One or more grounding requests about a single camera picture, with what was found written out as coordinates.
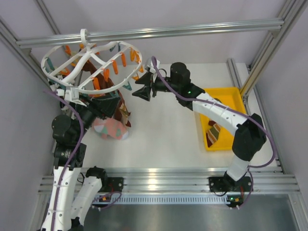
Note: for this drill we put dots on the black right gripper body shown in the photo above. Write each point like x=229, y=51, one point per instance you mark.
x=159, y=85

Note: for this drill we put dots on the white round clip hanger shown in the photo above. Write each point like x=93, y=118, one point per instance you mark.
x=117, y=60

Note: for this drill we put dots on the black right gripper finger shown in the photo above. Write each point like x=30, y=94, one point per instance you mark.
x=146, y=79
x=143, y=93

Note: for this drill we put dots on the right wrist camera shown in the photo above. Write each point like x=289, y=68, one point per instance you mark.
x=149, y=66

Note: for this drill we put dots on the pink patterned sock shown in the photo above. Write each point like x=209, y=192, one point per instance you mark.
x=110, y=128

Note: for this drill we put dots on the aluminium top rail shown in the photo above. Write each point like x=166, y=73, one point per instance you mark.
x=151, y=33

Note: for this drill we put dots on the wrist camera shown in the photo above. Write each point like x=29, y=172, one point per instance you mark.
x=70, y=95
x=149, y=66

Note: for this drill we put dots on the yellow plastic bin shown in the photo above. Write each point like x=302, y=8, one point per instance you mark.
x=230, y=97

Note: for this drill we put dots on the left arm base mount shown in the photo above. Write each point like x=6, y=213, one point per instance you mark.
x=115, y=184

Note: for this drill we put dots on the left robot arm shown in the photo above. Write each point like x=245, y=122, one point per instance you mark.
x=67, y=209

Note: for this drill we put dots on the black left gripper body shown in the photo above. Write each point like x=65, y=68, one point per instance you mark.
x=102, y=111

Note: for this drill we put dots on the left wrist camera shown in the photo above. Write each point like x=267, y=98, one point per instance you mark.
x=70, y=95

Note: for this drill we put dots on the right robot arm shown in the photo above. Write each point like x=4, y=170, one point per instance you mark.
x=247, y=131

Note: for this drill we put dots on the brown sock on hanger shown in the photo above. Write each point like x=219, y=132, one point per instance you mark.
x=118, y=106

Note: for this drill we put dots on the tan brown sock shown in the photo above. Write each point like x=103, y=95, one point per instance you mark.
x=125, y=115

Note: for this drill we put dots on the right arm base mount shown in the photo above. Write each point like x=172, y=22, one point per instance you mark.
x=221, y=185

